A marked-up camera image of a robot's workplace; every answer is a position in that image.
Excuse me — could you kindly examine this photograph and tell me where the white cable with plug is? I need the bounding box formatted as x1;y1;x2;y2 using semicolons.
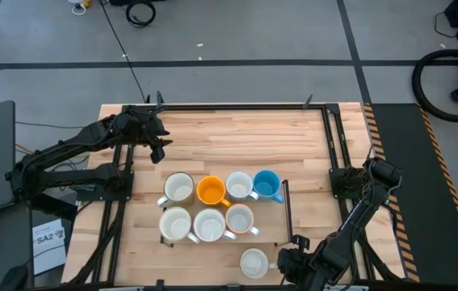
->
68;0;93;16

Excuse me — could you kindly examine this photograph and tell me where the yellow patterned mug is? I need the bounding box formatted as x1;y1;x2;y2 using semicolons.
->
158;205;201;245

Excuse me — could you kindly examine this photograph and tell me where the dark grey desk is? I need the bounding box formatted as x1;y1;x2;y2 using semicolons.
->
0;200;38;291

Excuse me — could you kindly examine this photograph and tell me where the wooden shelf with black legs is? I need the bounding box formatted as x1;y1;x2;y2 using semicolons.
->
159;177;296;247

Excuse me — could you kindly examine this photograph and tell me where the white patterned mug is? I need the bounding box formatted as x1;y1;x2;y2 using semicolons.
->
225;171;260;203

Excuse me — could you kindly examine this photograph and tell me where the teal mug white interior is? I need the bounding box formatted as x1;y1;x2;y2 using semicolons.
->
239;247;278;280

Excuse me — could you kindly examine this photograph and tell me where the black vacuum hose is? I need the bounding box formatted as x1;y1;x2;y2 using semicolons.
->
411;48;458;124

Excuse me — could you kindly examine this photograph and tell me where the black mat with hazard stripes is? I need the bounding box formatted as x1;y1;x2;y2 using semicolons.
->
363;103;458;287

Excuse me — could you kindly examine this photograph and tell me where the black computer mouse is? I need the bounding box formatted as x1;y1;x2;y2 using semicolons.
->
0;264;30;291

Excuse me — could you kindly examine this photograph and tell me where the long black floor cable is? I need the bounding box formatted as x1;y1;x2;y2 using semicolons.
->
98;0;151;104

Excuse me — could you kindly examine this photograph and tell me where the black table frame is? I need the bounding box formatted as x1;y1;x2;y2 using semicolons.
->
61;91;407;291

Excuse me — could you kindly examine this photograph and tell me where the thin black cable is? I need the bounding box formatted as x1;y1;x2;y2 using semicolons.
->
15;120;88;130

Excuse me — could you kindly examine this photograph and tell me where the white printed paper sheet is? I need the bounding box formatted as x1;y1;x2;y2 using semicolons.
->
32;217;68;276

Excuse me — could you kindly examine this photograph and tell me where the blue mug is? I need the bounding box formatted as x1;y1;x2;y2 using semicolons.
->
252;169;285;205

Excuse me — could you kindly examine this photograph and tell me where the orange mug white handle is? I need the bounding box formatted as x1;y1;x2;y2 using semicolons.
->
225;203;261;238

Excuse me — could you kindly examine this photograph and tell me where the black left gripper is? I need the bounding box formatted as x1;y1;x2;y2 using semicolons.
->
127;108;174;165

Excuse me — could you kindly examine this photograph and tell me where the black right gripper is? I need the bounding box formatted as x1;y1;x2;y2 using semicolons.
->
276;234;329;289

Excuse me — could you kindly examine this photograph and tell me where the coiled black cable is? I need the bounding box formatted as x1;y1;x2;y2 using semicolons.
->
125;0;158;29

